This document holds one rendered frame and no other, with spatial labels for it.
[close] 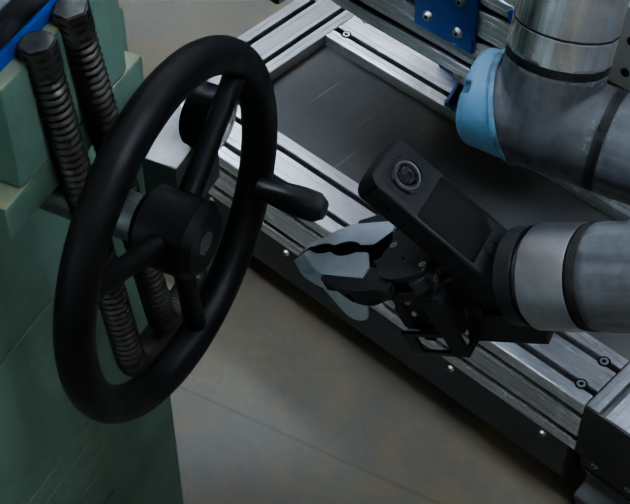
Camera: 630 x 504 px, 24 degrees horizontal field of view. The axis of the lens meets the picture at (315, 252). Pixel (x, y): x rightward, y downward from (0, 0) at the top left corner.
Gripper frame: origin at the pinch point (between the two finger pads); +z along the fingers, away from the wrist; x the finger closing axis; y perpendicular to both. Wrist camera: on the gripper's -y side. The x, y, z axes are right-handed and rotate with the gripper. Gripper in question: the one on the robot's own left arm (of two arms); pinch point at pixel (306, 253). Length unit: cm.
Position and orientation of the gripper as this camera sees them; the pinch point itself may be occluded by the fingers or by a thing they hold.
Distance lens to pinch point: 113.5
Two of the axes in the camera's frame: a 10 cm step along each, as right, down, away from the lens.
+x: 4.7, -6.9, 5.5
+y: 4.5, 7.3, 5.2
